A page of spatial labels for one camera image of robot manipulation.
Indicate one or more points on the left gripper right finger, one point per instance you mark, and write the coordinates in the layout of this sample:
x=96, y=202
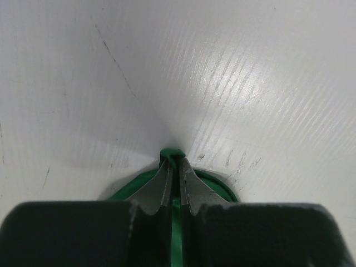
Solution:
x=216, y=232

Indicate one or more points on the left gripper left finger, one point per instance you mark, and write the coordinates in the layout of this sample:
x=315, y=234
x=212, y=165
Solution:
x=133, y=232

